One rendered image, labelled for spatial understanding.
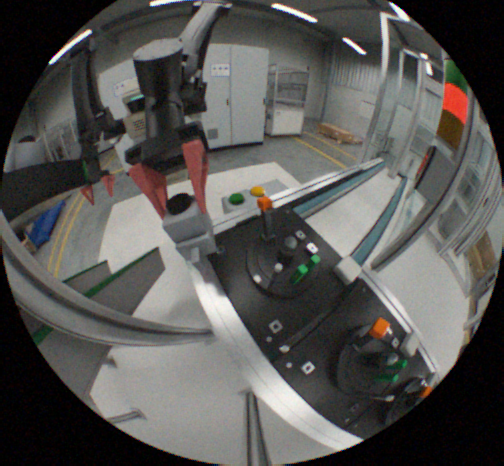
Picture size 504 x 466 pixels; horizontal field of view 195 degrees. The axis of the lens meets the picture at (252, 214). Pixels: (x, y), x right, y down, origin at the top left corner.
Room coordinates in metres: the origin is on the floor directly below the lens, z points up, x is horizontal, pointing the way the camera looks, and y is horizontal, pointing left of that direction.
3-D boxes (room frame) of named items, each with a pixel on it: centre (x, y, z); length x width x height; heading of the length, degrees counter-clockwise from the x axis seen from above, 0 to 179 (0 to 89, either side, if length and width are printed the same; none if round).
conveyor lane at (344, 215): (0.27, -0.33, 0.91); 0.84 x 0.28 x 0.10; 124
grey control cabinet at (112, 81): (2.52, 2.41, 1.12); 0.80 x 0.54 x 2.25; 116
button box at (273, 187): (0.35, -0.01, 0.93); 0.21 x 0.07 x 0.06; 124
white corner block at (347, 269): (0.10, -0.20, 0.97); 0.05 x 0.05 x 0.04; 34
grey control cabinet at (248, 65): (3.58, 0.26, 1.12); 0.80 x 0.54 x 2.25; 116
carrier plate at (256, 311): (0.12, -0.06, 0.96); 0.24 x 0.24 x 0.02; 34
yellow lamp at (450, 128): (0.13, -0.29, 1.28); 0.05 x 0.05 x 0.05
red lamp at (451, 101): (0.13, -0.29, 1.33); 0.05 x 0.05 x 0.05
